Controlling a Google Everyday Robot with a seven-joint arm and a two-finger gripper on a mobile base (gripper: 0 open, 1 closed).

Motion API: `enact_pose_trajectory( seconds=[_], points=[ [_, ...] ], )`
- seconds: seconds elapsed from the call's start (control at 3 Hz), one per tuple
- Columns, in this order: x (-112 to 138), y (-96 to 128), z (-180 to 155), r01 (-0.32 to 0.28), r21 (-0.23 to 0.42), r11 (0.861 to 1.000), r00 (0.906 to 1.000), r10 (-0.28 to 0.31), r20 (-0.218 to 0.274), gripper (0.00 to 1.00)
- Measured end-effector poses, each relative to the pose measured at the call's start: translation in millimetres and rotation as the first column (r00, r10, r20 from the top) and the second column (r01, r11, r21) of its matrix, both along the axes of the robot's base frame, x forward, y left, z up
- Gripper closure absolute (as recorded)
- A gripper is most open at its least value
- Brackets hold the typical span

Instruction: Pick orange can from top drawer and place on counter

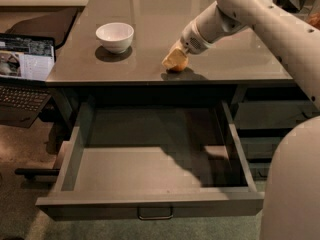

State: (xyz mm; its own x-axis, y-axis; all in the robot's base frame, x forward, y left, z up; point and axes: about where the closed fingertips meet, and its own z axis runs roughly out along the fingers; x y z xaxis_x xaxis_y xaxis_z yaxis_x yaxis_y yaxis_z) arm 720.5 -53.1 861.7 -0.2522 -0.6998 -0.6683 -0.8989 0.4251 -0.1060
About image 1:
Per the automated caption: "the metal drawer handle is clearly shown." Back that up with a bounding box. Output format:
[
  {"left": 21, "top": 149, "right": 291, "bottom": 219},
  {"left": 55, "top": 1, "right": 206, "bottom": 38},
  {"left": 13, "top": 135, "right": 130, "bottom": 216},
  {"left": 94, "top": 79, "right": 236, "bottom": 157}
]
[{"left": 137, "top": 207, "right": 174, "bottom": 221}]

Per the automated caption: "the dark drawer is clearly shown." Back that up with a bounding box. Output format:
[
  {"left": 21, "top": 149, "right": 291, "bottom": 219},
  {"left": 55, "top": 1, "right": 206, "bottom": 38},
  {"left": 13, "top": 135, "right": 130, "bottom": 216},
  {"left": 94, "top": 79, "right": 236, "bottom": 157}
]
[
  {"left": 241, "top": 137, "right": 281, "bottom": 159},
  {"left": 234, "top": 101, "right": 319, "bottom": 130},
  {"left": 249, "top": 163, "right": 270, "bottom": 180}
]

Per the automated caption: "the dark middle right drawer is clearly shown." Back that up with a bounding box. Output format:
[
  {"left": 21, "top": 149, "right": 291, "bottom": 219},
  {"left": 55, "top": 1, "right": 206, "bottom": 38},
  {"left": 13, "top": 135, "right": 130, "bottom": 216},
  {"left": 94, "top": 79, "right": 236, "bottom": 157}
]
[{"left": 241, "top": 137, "right": 281, "bottom": 159}]

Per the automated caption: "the orange round fruit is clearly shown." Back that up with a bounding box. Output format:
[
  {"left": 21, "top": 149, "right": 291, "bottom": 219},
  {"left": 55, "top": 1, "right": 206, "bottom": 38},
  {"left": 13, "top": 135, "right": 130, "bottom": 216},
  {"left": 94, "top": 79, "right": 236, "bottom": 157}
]
[{"left": 168, "top": 60, "right": 188, "bottom": 72}]

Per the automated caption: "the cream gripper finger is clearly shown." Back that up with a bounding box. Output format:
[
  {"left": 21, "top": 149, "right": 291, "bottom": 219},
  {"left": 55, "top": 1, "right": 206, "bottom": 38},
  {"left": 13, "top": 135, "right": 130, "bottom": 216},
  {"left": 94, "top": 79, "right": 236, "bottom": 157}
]
[
  {"left": 162, "top": 49, "right": 188, "bottom": 69},
  {"left": 170, "top": 40, "right": 183, "bottom": 52}
]

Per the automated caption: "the open black laptop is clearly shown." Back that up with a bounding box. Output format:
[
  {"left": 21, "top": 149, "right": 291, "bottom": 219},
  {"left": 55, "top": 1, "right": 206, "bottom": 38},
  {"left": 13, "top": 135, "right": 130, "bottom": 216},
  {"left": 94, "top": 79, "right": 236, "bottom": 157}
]
[{"left": 0, "top": 33, "right": 56, "bottom": 128}]

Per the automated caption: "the dark lower right drawer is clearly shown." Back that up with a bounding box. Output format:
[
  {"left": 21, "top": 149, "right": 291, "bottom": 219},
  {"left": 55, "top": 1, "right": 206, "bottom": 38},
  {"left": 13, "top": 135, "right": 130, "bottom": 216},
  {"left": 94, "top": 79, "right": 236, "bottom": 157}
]
[{"left": 249, "top": 163, "right": 270, "bottom": 180}]

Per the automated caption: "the dark upper right drawer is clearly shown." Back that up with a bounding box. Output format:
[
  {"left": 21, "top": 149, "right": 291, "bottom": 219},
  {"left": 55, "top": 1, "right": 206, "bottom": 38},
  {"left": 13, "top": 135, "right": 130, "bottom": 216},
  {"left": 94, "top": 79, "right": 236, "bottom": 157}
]
[{"left": 234, "top": 101, "right": 319, "bottom": 130}]

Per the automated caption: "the white ceramic bowl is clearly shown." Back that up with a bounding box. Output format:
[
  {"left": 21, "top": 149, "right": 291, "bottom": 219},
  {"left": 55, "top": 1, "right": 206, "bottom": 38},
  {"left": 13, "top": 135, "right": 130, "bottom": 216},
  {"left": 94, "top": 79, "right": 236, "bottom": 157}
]
[{"left": 96, "top": 22, "right": 134, "bottom": 54}]

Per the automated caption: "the black chair base leg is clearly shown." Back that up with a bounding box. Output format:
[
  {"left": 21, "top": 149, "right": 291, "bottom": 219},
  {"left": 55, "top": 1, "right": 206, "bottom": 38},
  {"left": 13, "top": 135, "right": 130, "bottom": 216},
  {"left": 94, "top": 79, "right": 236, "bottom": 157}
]
[{"left": 15, "top": 168, "right": 59, "bottom": 178}]

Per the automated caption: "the open grey top drawer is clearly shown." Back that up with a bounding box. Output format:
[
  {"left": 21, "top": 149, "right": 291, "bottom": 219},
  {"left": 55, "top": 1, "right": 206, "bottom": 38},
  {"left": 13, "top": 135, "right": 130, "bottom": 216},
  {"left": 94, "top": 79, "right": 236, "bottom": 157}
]
[{"left": 36, "top": 102, "right": 264, "bottom": 220}]

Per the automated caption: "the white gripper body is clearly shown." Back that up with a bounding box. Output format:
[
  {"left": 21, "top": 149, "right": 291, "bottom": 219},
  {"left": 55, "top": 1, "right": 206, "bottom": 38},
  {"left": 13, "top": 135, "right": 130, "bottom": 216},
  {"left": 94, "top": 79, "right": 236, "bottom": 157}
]
[{"left": 180, "top": 20, "right": 212, "bottom": 54}]

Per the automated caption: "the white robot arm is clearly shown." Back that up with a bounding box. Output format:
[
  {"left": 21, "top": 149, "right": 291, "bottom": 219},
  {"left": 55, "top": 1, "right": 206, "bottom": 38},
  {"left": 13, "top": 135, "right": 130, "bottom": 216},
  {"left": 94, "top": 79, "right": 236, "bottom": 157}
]
[{"left": 162, "top": 0, "right": 320, "bottom": 240}]

